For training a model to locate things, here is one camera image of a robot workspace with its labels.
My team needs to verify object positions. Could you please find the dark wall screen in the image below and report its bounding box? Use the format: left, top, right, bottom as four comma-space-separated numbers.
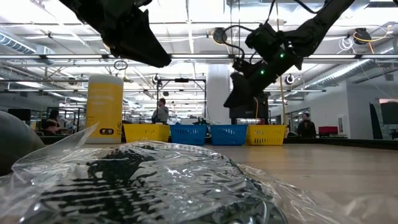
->
379, 98, 398, 125

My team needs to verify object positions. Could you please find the clear bag with black item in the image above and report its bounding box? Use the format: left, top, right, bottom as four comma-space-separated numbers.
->
0, 123, 398, 224

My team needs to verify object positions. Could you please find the yellow hanging cord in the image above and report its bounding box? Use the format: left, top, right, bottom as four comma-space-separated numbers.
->
279, 76, 287, 125

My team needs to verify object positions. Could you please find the person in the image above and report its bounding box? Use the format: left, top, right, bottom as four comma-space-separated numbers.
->
42, 108, 68, 136
297, 112, 317, 139
151, 98, 170, 124

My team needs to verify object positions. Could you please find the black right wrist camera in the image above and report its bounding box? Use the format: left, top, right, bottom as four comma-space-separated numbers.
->
244, 22, 277, 54

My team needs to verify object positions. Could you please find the black coiled cable loop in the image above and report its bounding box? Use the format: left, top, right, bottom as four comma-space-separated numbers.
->
113, 60, 129, 72

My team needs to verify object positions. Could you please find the black desk monitor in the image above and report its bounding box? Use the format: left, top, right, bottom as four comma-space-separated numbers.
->
8, 108, 31, 122

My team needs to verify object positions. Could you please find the black table edge rail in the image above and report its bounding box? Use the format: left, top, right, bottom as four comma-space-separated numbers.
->
40, 135, 398, 151

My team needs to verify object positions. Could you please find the black hanging monitor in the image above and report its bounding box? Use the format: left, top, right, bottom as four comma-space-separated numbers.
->
229, 93, 269, 119

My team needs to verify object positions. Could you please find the black right camera cable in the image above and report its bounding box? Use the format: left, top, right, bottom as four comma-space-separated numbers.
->
222, 0, 277, 60

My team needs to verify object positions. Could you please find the white building pillar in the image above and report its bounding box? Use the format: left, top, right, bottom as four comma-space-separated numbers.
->
206, 63, 233, 125

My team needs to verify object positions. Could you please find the dark leaning panel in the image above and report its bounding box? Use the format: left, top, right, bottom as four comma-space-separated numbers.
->
369, 102, 384, 140

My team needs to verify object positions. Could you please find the blue plastic basket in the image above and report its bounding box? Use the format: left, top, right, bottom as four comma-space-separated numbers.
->
170, 124, 208, 146
210, 124, 249, 146

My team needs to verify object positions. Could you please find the long ceiling light bar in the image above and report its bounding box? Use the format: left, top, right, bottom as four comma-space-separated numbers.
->
0, 54, 398, 60

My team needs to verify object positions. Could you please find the large grey rounded toiletry tube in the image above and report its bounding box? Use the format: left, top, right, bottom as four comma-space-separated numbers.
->
0, 110, 46, 177

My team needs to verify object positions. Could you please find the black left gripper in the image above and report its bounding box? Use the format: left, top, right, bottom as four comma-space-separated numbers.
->
58, 0, 172, 68

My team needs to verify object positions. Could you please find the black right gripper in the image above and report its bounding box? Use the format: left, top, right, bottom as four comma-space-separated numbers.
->
223, 46, 304, 109

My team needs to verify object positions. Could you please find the yellow plastic basket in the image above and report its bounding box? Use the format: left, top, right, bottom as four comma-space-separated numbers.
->
246, 124, 287, 146
123, 124, 171, 143

